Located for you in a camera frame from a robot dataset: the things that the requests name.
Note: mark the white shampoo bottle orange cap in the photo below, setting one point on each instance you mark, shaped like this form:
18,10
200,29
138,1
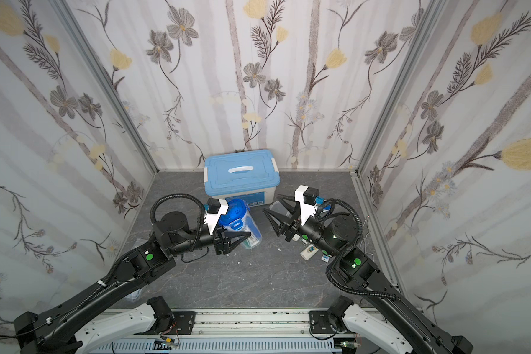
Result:
309,252

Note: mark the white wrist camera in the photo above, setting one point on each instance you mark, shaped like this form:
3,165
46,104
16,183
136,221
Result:
308,199
214,209

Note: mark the blue lidded clear jar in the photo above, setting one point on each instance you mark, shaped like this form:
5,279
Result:
239,219
280,209

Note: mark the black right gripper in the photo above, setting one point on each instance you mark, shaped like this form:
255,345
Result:
293,224

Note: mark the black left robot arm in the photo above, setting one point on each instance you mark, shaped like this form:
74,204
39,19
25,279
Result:
73,326

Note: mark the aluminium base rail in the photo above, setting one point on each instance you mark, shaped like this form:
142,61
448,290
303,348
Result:
254,324

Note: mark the white slotted cable duct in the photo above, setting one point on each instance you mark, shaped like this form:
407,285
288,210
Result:
221,345

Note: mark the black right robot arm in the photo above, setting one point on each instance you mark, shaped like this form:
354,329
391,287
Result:
370,305

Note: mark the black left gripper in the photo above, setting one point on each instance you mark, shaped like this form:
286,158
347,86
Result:
220,241

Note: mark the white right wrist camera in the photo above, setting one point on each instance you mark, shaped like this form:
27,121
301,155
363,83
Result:
308,199

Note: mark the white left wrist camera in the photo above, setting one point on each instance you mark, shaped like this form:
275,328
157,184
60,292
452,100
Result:
214,209

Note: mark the blue lidded white storage box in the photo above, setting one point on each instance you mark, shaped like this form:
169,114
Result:
252,176

